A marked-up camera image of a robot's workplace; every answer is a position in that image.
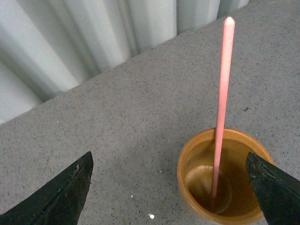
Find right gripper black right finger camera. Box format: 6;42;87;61
246;152;300;225

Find white curtain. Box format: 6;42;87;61
0;0;248;123

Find bamboo chopstick holder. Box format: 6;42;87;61
177;128;275;225

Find pink chopstick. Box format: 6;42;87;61
210;16;235;211

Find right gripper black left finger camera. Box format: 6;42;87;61
0;151;93;225

